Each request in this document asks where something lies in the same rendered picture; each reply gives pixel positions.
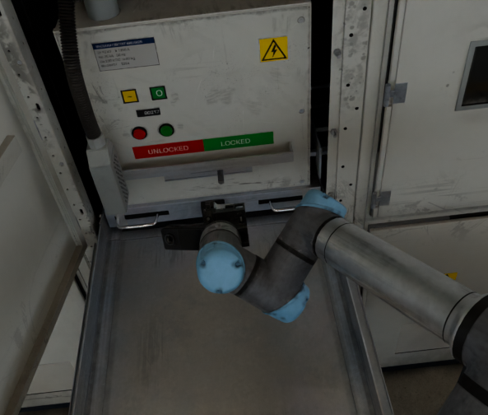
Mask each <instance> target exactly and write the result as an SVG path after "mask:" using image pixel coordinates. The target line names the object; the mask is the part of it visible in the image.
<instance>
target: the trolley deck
mask: <svg viewBox="0 0 488 415"><path fill-rule="evenodd" d="M286 223H287V222H285V223H277V224H270V225H262V226H248V234H249V246H247V247H243V248H245V249H246V250H248V251H250V252H251V253H253V254H256V255H257V256H259V257H260V258H262V259H265V257H266V255H267V253H268V252H269V250H270V248H271V247H272V246H273V244H274V243H275V241H276V240H277V237H278V236H279V235H280V234H281V231H282V230H283V228H284V227H285V225H286ZM96 247H97V244H96V243H95V244H94V249H93V255H92V260H91V270H90V276H89V282H88V288H87V293H86V303H85V309H84V315H83V320H82V326H81V336H80V341H79V347H78V353H77V363H76V368H75V374H74V379H73V385H72V395H71V401H70V406H69V412H68V415H72V409H73V403H74V397H75V392H76V386H77V375H78V370H79V364H80V358H81V347H82V342H83V336H84V330H85V324H86V314H87V308H88V302H89V297H90V291H91V280H92V274H93V269H94V263H95V252H96ZM197 256H198V250H173V249H165V247H164V243H163V239H162V236H160V237H153V238H146V239H138V240H124V241H121V245H120V253H119V267H118V276H117V283H116V291H115V299H114V313H113V322H112V329H111V337H110V345H109V360H108V368H107V376H106V383H105V398H104V406H103V413H102V415H357V412H356V406H355V402H354V399H353V394H352V391H351V384H350V381H349V377H348V373H347V369H346V363H345V359H344V356H343V352H342V345H341V342H340V338H339V334H338V331H337V324H336V320H335V316H334V313H333V309H332V302H331V299H330V295H329V291H328V285H327V281H326V278H325V273H324V270H323V263H322V260H321V259H320V258H318V260H317V261H316V263H315V264H314V266H313V267H312V269H311V270H310V272H309V274H308V275H307V277H306V279H305V280H304V284H305V285H306V286H307V287H308V288H309V300H308V301H307V302H306V307H305V308H304V310H303V312H302V313H301V314H300V316H299V317H298V318H297V319H295V320H294V321H292V322H290V323H283V322H281V321H280V320H278V319H275V318H273V317H271V316H270V315H265V314H264V313H263V312H262V311H261V310H259V309H258V308H256V307H254V306H253V305H250V304H249V303H248V302H246V301H244V300H242V299H240V298H238V297H237V296H235V295H232V294H230V293H226V294H218V293H213V292H210V291H208V290H207V289H206V288H205V287H204V286H203V285H202V284H201V283H200V282H199V279H198V274H197V268H196V259H197ZM348 281H349V283H350V287H351V293H352V295H353V299H354V302H355V306H356V311H357V314H358V318H359V321H360V326H361V330H362V333H363V336H364V340H365V345H366V348H367V352H368V355H369V360H370V364H371V367H372V370H373V373H374V378H375V382H376V385H377V389H378V392H379V397H380V401H381V404H382V407H383V413H384V415H394V412H393V407H392V404H391V401H390V398H389V395H388V390H387V386H386V384H385V380H384V377H383V372H382V369H381V365H380V363H379V358H378V354H377V352H376V348H375V345H374V340H373V337H372V333H371V331H370V327H369V322H368V319H367V316H366V313H365V308H364V304H363V301H362V298H361V295H360V290H359V287H358V284H357V283H355V282H353V281H352V280H351V279H350V278H348Z"/></svg>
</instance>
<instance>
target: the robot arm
mask: <svg viewBox="0 0 488 415"><path fill-rule="evenodd" d="M238 206H243V207H241V208H238ZM205 208H206V209H203V217H204V223H203V224H169V225H168V226H166V227H164V228H162V229H161V230H160V231H161V234H162V239H163V243H164V247H165V249H173V250H198V256H197V259H196V268H197V274H198V279H199V282H200V283H201V284H202V285H203V286H204V287H205V288H206V289H207V290H208V291H210V292H213V293H218V294H226V293H230V294H232V295H235V296H237V297H238V298H240V299H242V300H244V301H246V302H248V303H249V304H250V305H253V306H254V307H256V308H258V309H259V310H261V311H262V312H263V313H264V314H265V315H270V316H271V317H273V318H275V319H278V320H280V321H281V322H283V323H290V322H292V321H294V320H295V319H297V318H298V317H299V316H300V314H301V313H302V312H303V310H304V308H305V307H306V302H307V301H308V300H309V288H308V287H307V286H306V285H305V284H304V280H305V279H306V277H307V275H308V274H309V272H310V270H311V269H312V267H313V266H314V264H315V263H316V261H317V260H318V258H320V259H321V260H322V261H324V262H325V263H327V264H329V265H330V266H332V267H333V268H335V269H336V270H337V271H339V272H340V273H342V274H344V275H345V276H347V277H348V278H350V279H351V280H352V281H353V282H355V283H357V284H358V285H360V286H361V287H363V288H364V289H365V290H367V291H369V292H370V293H372V294H373V295H375V296H377V297H378V298H379V299H380V300H382V301H384V302H385V303H387V304H388V305H390V306H391V307H392V308H394V309H395V310H397V311H399V312H400V313H402V314H403V315H405V316H406V317H407V318H409V319H411V320H412V321H414V322H415V323H417V324H419V325H420V326H421V327H422V328H424V329H426V330H427V331H429V332H430V333H432V334H433V335H434V336H436V337H437V338H439V339H441V340H442V341H444V342H445V343H447V344H448V345H449V348H450V352H451V355H452V357H453V358H454V359H456V360H457V361H459V362H460V363H462V364H463V365H464V366H465V367H466V368H467V369H466V370H465V371H464V373H463V374H462V376H461V378H460V379H459V381H458V382H457V384H456V385H455V387H454V388H453V390H452V392H451V393H450V395H449V396H448V398H447V399H446V401H445V402H444V404H443V406H442V407H441V409H440V410H439V412H438V413H437V415H488V293H486V294H482V295H481V294H479V293H477V292H475V291H473V290H472V289H470V288H468V287H466V286H464V285H463V284H461V283H460V282H457V281H455V280H453V279H452V278H450V277H448V276H446V275H445V274H443V273H441V272H439V271H438V270H436V269H434V268H432V267H431V266H429V265H427V264H425V263H423V262H421V261H420V260H418V259H416V258H414V257H412V256H410V255H409V254H407V253H405V252H403V251H401V250H400V249H398V248H396V247H394V246H393V245H390V244H389V243H387V242H386V241H384V240H381V239H380V238H378V237H377V236H375V235H372V234H371V233H369V232H368V231H365V230H364V229H362V228H360V227H358V226H357V225H355V224H353V223H351V222H349V221H348V220H346V219H345V217H344V216H345V215H346V212H347V210H346V207H345V206H344V205H342V204H341V203H339V202H338V201H337V200H336V199H334V198H332V197H330V196H328V195H326V194H325V193H323V192H322V191H319V190H317V189H311V190H309V191H308V192H307V193H306V195H305V196H304V197H303V198H302V200H301V201H300V203H299V204H298V205H296V207H295V211H294V212H293V214H292V215H291V217H290V219H289V221H288V222H287V223H286V225H285V227H284V228H283V230H282V231H281V234H280V235H279V236H278V237H277V240H276V241H275V243H274V244H273V246H272V247H271V248H270V250H269V252H268V253H267V255H266V257H265V259H262V258H260V257H259V256H257V255H256V254H253V253H251V252H250V251H248V250H246V249H245V248H243V247H247V246H249V234H248V227H247V221H246V214H245V207H244V203H227V204H216V203H215V202H213V201H212V200H207V201H206V204H205Z"/></svg>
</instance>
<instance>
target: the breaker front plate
mask: <svg viewBox="0 0 488 415"><path fill-rule="evenodd" d="M309 23H310V6H302V7H288V8H281V9H273V10H266V11H259V12H245V13H237V14H229V15H222V16H209V17H201V18H193V19H186V20H178V21H165V22H157V23H150V24H142V25H135V26H121V27H114V28H106V29H98V30H84V31H78V32H75V33H77V35H76V36H77V38H76V39H77V43H78V44H77V45H78V47H77V48H79V49H78V51H79V53H78V54H79V55H78V56H79V57H80V58H79V59H80V61H79V62H81V63H80V64H81V70H82V75H83V77H84V81H85V84H86V89H87V92H88V96H89V98H90V101H91V105H92V109H93V111H94V114H95V118H96V121H97V123H98V125H99V128H100V130H101V132H102V133H103V135H104V138H109V140H110V141H111V142H112V143H113V145H114V147H115V150H116V153H117V156H118V159H119V163H120V165H121V169H122V170H132V169H140V168H147V167H155V166H169V165H177V164H183V163H191V162H199V161H213V160H220V159H228V158H235V157H242V156H256V155H264V154H272V153H279V152H288V151H289V142H291V145H292V148H293V152H294V161H292V162H285V163H277V164H270V165H263V166H249V167H241V168H234V169H226V170H223V172H224V184H219V183H218V175H217V170H212V171H205V172H198V173H190V174H182V175H168V176H161V177H153V178H146V179H139V180H125V181H126V185H127V187H128V192H129V195H128V205H133V204H140V203H154V202H162V201H170V200H177V199H184V198H198V197H206V196H213V195H221V194H235V193H243V192H249V191H257V190H264V189H279V188H286V187H294V186H301V185H309ZM285 36H287V50H288V59H283V60H276V61H268V62H261V57H260V43H259V40H262V39H270V38H277V37H285ZM150 37H154V40H155V44H156V51H157V55H158V59H159V64H160V65H153V66H145V67H138V68H124V69H116V70H109V71H102V72H100V70H99V66H98V63H97V61H96V57H95V53H94V50H93V47H92V44H98V43H106V42H114V41H121V40H135V39H142V38H150ZM154 86H165V91H166V95H167V99H163V100H152V98H151V93H150V88H149V87H154ZM132 89H136V92H137V97H138V100H139V102H134V103H127V104H124V103H123V98H122V95H121V92H120V91H125V90H132ZM154 108H160V115H152V116H145V117H137V112H136V110H147V109H154ZM162 124H171V125H172V126H173V127H174V133H173V134H172V135H171V136H168V137H165V136H162V135H161V134H160V133H159V127H160V126H161V125H162ZM135 127H143V128H145V129H146V130H147V136H146V137H145V138H144V139H141V140H139V139H136V138H134V137H133V136H132V130H133V129H134V128H135ZM266 132H273V141H274V143H273V144H266V145H258V146H251V147H237V148H230V149H222V150H215V151H207V152H193V153H185V154H178V155H171V156H157V157H149V158H142V159H135V156H134V153H133V149H132V148H133V147H142V146H150V145H157V144H165V143H172V142H186V141H193V140H201V139H208V138H223V137H230V136H237V135H245V134H252V133H266Z"/></svg>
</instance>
